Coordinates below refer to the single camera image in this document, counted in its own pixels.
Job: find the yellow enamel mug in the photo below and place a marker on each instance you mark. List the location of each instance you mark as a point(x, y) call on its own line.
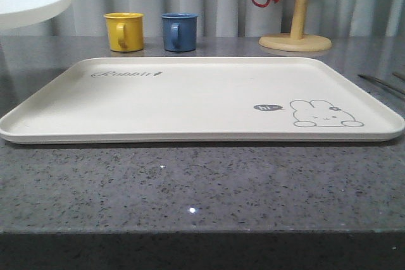
point(125, 31)

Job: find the blue enamel mug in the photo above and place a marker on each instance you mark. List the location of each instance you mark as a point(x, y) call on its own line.
point(179, 31)

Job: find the grey curtain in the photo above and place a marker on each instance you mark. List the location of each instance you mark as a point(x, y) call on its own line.
point(232, 18)

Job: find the wooden mug tree stand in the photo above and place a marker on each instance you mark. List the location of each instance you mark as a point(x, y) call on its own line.
point(296, 40)

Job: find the cream rabbit serving tray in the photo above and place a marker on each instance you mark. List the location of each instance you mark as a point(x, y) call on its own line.
point(195, 99)

